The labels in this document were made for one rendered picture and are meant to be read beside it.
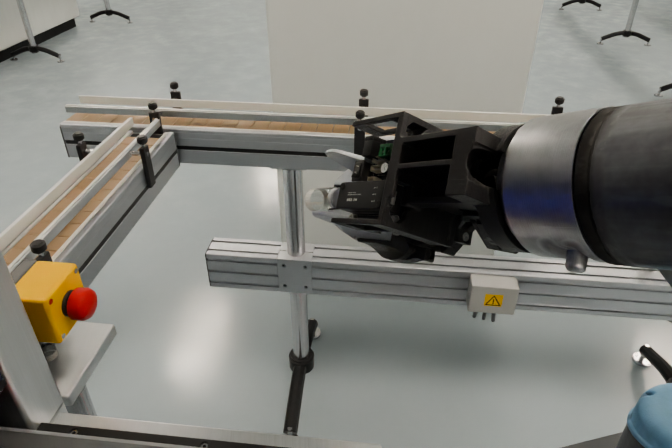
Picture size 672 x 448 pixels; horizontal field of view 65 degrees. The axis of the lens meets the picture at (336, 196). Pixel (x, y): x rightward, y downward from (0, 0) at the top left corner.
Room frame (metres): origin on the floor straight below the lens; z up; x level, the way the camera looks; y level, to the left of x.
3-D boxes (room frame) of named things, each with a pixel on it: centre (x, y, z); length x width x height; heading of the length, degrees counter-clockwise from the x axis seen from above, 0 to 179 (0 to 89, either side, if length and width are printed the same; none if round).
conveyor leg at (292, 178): (1.18, 0.11, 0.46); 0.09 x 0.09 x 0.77; 84
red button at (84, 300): (0.49, 0.32, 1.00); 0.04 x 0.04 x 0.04; 84
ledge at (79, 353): (0.51, 0.40, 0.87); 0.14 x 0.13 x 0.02; 84
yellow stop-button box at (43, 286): (0.49, 0.36, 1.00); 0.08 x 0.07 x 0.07; 84
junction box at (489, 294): (1.05, -0.41, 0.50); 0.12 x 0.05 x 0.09; 84
